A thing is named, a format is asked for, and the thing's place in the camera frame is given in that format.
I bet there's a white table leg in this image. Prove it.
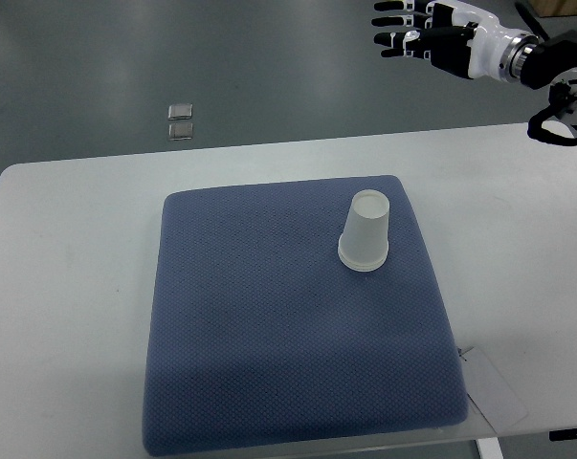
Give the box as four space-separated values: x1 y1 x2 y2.
476 437 504 459

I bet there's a black table control panel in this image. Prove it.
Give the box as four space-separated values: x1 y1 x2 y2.
548 428 577 442

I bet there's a wooden furniture piece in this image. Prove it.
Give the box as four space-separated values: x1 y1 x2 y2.
528 0 577 17

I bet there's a blue textured cushion pad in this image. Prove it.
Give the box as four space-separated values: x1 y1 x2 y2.
143 175 468 456

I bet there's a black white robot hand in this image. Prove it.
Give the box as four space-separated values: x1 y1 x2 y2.
371 0 527 80

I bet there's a white paper tag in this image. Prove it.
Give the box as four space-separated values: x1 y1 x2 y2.
460 347 528 433

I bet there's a white paper cup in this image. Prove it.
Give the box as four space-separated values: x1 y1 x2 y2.
338 189 390 262
338 249 388 273

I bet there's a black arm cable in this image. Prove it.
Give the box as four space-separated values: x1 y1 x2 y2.
527 107 577 147

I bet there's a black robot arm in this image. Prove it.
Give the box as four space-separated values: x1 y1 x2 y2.
371 1 577 146

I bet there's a white paper cup on cushion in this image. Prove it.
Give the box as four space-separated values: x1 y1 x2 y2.
338 249 388 273

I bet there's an upper metal floor plate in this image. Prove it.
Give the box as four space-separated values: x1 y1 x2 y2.
167 102 193 120

